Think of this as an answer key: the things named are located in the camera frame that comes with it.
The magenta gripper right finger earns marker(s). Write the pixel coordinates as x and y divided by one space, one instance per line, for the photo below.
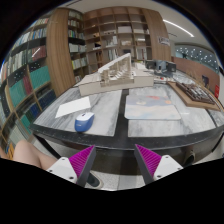
153 166

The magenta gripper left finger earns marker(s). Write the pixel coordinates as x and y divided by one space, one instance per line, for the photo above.
75 169

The blue and white computer mouse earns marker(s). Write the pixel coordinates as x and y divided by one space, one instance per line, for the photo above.
84 121

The pastel mouse pad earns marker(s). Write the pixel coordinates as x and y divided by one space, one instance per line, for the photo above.
140 107

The person's bare leg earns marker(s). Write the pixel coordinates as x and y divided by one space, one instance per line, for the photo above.
27 153

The white paper sheet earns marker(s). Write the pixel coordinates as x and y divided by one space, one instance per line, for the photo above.
73 106

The brown wooden model board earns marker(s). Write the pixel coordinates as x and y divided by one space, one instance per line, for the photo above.
194 96

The left bookshelf with books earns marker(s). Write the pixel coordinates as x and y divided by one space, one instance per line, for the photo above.
25 85

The white architectural model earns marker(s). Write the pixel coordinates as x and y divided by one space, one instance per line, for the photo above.
116 75

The wooden back bookshelf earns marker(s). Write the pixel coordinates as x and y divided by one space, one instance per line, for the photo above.
79 43

